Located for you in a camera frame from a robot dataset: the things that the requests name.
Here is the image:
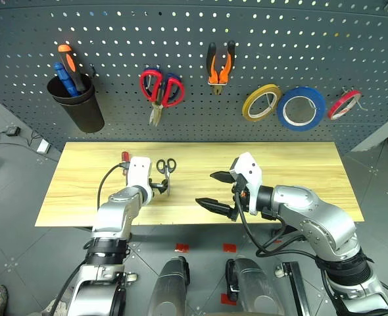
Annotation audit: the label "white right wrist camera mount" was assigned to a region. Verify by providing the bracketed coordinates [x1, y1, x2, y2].
[229, 151, 264, 217]

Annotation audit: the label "blue tape roll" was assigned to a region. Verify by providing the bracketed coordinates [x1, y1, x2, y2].
[276, 86, 327, 132]

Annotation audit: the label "red tape roll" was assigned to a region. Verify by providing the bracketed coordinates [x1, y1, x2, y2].
[327, 90, 363, 121]

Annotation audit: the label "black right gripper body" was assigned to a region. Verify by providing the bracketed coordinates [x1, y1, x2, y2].
[228, 171, 251, 223]

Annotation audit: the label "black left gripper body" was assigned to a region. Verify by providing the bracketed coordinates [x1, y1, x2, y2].
[148, 178, 168, 196]

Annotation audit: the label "orange and black pliers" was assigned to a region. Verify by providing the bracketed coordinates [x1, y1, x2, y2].
[206, 39, 236, 96]

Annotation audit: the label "black handled scissors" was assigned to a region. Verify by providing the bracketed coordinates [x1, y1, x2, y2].
[155, 157, 178, 197]

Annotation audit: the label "black plastic cup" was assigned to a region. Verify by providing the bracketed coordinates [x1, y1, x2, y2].
[46, 74, 106, 134]

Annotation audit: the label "red handled scissors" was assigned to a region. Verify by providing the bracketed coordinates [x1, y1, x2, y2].
[146, 67, 182, 128]
[139, 68, 185, 109]

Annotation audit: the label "dark rounded metallic shape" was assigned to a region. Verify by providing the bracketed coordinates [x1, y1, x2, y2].
[225, 257, 285, 316]
[147, 255, 191, 316]

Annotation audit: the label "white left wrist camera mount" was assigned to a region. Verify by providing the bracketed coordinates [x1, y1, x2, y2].
[125, 156, 153, 196]

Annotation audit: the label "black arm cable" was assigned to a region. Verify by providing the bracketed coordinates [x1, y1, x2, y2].
[233, 192, 327, 261]
[96, 163, 123, 212]

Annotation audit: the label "orange and black screwdriver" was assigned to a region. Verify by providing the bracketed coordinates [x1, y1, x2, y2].
[57, 43, 87, 93]

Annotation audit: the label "light grey side panel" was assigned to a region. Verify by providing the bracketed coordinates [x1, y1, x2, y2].
[351, 108, 388, 153]

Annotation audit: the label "blue handled screwdriver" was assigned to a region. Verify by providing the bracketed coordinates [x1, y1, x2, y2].
[53, 62, 80, 97]

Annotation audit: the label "black metal frame with caster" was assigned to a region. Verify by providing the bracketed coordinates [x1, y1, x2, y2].
[274, 261, 310, 316]

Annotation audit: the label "dark grey perforated pegboard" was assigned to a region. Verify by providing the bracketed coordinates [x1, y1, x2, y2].
[0, 0, 388, 156]

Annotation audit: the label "yellow tape roll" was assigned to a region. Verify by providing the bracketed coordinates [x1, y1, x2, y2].
[241, 83, 283, 123]

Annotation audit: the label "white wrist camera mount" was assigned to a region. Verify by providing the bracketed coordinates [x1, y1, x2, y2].
[229, 151, 264, 217]
[125, 156, 153, 196]

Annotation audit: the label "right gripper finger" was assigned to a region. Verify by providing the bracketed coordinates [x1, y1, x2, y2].
[195, 197, 236, 219]
[209, 171, 237, 186]

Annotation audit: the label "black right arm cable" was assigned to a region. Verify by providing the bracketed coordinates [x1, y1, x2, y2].
[233, 192, 327, 261]

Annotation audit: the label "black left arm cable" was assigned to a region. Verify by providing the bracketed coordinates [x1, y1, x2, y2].
[96, 163, 123, 212]

